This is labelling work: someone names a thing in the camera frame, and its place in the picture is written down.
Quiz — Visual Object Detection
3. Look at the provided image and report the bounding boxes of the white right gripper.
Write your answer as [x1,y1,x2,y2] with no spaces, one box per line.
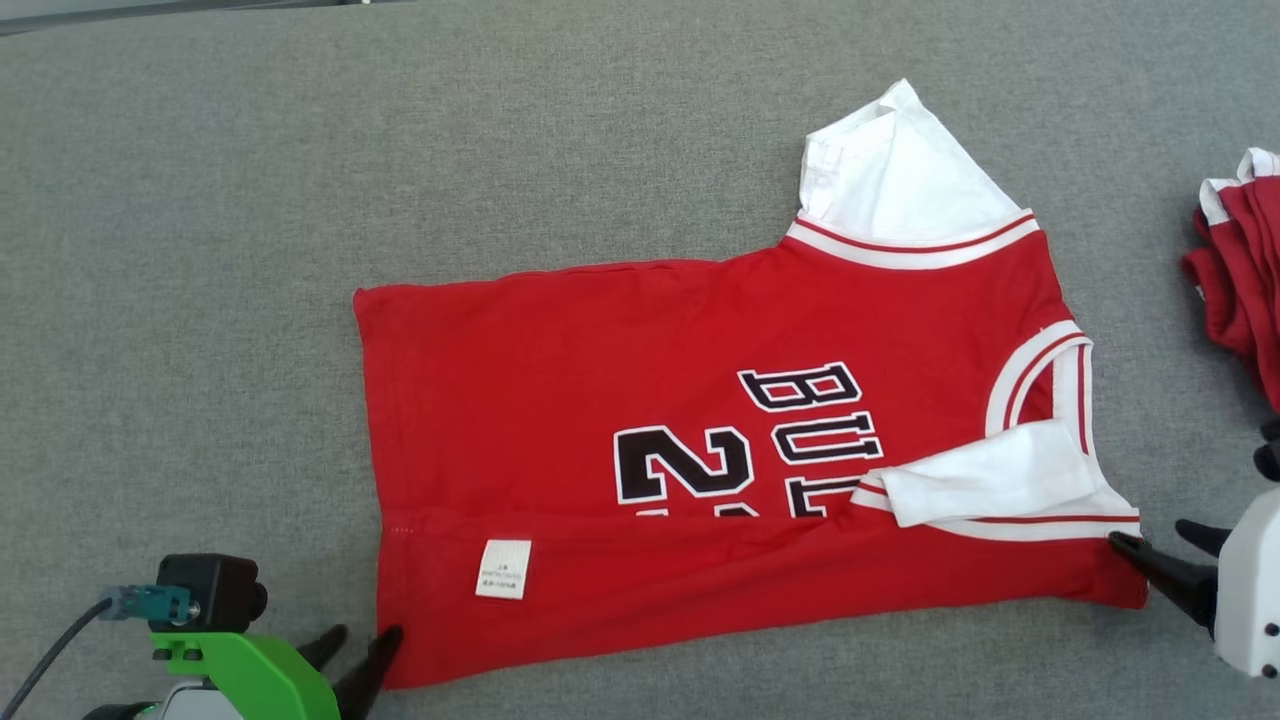
[1108,490,1280,679]

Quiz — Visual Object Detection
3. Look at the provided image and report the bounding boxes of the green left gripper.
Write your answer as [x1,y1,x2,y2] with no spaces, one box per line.
[150,625,404,720]

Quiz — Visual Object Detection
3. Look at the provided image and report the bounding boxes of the red white basketball shorts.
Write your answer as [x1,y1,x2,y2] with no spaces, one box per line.
[1180,147,1280,416]

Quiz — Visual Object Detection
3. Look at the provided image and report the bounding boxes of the red white basketball jersey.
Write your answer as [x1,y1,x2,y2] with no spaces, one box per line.
[352,78,1151,691]

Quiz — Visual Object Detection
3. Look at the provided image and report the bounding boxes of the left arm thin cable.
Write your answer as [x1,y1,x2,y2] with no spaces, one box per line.
[0,597,113,720]

